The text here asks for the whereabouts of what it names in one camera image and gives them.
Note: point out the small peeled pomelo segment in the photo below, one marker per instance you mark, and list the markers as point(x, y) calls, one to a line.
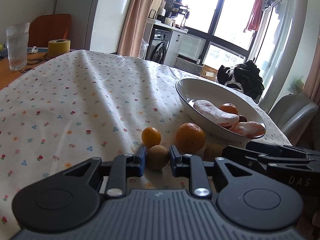
point(248, 129)

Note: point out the white refrigerator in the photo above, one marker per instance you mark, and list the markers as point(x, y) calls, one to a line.
point(96, 25)

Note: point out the grey washing machine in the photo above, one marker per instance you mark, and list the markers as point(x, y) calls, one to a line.
point(158, 45)

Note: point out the orange chair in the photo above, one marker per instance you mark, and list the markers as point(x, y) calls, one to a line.
point(48, 27)

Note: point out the cardboard box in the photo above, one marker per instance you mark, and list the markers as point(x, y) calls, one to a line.
point(208, 73)

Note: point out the large peeled pomelo segment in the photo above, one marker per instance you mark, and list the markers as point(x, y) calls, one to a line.
point(214, 114)

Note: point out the brown kiwi fruit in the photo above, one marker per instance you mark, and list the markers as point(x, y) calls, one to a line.
point(212, 151)
point(157, 157)

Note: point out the clear drinking glass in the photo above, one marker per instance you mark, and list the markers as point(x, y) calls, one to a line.
point(17, 45)

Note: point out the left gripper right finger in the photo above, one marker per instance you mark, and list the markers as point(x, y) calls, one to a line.
point(191, 167)

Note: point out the grey chair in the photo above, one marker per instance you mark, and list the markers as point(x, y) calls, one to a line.
point(292, 114)

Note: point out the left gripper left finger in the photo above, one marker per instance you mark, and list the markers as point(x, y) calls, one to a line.
point(121, 168)

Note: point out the small red fruit in bowl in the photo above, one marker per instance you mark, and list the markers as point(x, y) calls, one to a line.
point(242, 118)

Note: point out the wooden cutting board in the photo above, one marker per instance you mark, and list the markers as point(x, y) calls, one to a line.
point(154, 7)

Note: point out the black clothes pile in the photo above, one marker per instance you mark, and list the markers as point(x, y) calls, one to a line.
point(243, 77)

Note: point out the black dish rack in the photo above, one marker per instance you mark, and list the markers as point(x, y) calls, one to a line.
point(179, 13)

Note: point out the large orange tangerine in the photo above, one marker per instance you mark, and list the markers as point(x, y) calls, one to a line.
point(190, 138)

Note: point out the pink curtain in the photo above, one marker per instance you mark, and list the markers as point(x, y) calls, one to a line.
point(133, 28)
point(311, 87)

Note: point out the yellow tape roll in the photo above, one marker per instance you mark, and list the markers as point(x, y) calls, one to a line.
point(58, 47)

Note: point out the small orange kumquat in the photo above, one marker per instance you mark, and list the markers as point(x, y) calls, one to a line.
point(151, 137)

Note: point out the white kitchen counter cabinet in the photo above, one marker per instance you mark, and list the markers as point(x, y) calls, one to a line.
point(175, 42)

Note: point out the right pink curtain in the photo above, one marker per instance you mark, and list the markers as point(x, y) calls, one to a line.
point(311, 87)

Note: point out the red hanging towel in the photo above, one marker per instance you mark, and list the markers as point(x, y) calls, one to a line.
point(255, 16)

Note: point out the orange tangerine in bowl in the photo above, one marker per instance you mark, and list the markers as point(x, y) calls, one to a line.
point(229, 108)

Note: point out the white bowl blue rim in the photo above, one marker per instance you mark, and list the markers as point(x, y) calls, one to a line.
point(190, 90)

